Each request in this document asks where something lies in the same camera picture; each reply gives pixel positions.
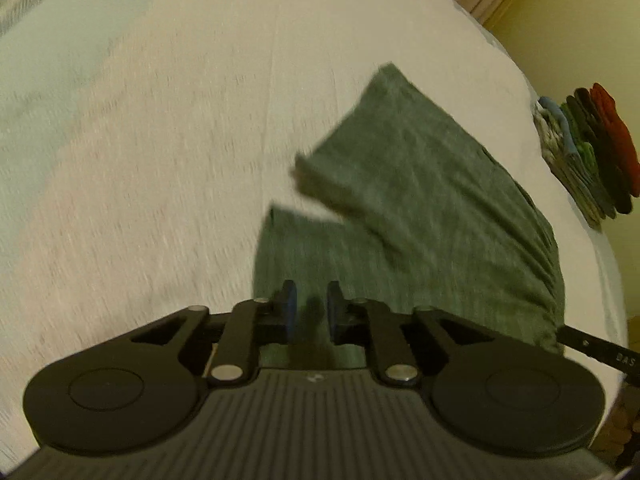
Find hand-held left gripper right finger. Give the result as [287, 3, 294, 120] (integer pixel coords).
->
[326, 279, 507, 387]

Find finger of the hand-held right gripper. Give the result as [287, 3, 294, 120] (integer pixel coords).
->
[556, 325, 603, 358]

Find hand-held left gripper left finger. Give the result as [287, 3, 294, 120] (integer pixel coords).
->
[129, 279, 301, 387]

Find grey elastic waist shorts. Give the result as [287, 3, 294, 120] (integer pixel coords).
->
[252, 62, 567, 376]

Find stack of folded clothes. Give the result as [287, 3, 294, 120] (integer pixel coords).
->
[531, 82, 640, 232]

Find cream fluffy blanket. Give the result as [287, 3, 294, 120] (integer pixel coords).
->
[0, 0, 632, 462]

